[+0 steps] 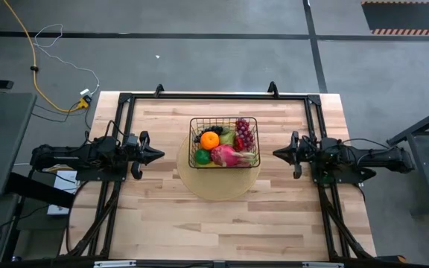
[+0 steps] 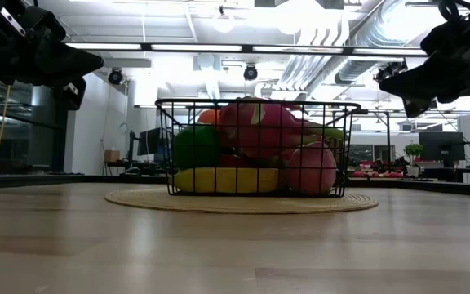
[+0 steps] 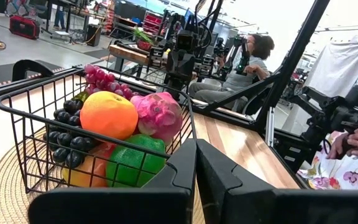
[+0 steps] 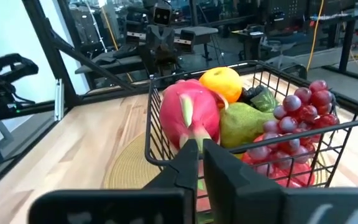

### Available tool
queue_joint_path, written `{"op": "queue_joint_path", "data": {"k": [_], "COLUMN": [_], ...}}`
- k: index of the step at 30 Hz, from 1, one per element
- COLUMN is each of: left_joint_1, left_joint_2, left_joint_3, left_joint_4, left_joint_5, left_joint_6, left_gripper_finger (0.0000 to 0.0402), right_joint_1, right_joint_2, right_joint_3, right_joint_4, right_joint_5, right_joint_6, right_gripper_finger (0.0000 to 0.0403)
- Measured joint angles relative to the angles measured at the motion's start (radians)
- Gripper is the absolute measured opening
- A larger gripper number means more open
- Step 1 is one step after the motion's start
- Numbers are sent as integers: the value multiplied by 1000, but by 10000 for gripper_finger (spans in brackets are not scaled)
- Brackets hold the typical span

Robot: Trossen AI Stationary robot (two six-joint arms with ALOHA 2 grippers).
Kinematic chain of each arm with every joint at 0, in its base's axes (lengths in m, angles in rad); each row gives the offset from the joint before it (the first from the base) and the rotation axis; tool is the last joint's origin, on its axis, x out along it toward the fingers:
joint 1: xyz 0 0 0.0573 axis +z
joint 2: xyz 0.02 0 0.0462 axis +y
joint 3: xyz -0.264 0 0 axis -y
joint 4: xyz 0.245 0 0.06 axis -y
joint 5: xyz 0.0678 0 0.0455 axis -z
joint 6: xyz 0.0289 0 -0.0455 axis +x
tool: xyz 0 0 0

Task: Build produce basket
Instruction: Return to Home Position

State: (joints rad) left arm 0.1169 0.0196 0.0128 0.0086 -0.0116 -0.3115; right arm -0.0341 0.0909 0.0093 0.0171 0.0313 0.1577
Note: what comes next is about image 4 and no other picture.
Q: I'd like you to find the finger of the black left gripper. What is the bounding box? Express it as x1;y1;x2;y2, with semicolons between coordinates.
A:
146;27;162;63
160;27;176;63

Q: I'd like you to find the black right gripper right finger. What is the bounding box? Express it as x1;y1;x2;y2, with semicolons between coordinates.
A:
202;139;358;224

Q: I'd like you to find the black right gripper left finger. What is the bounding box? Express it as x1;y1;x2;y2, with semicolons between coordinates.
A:
28;139;199;224

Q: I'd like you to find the red bell pepper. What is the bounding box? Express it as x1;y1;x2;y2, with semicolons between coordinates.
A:
240;133;317;189

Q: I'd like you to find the orange fruit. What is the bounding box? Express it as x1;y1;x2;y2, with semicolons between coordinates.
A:
198;66;244;105

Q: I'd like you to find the pink dragon fruit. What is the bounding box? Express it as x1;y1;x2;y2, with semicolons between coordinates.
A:
158;78;222;154

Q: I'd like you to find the red orange mango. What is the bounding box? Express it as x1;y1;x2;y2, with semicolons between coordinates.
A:
213;91;230;111

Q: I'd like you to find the black grape bunch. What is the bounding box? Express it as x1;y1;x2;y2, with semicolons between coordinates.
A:
237;84;280;113

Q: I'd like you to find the red grape bunch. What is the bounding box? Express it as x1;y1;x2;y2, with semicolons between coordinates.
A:
246;79;341;177

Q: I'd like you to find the grey table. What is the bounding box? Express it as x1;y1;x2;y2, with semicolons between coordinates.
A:
173;26;219;62

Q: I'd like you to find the round woven straw placemat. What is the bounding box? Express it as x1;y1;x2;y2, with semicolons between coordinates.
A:
103;132;331;191

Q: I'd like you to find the black table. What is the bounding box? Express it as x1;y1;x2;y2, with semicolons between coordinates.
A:
309;4;358;82

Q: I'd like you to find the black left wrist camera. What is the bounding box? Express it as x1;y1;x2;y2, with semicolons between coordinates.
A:
152;2;173;27

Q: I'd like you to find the silver aluminium bracket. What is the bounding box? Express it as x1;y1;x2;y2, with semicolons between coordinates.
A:
53;77;65;122

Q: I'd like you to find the black wire basket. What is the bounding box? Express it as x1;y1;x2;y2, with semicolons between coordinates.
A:
144;59;358;191

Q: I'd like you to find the yellow cable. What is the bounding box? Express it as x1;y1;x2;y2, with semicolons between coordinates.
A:
305;0;325;73

